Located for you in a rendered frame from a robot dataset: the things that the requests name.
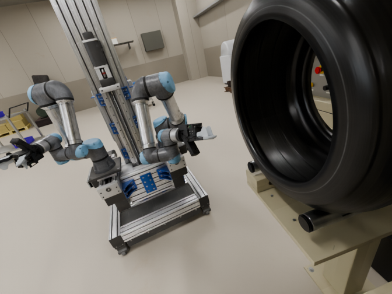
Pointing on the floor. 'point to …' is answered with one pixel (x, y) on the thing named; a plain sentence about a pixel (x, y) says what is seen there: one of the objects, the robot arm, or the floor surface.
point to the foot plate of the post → (315, 273)
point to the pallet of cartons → (20, 121)
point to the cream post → (350, 269)
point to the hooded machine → (227, 46)
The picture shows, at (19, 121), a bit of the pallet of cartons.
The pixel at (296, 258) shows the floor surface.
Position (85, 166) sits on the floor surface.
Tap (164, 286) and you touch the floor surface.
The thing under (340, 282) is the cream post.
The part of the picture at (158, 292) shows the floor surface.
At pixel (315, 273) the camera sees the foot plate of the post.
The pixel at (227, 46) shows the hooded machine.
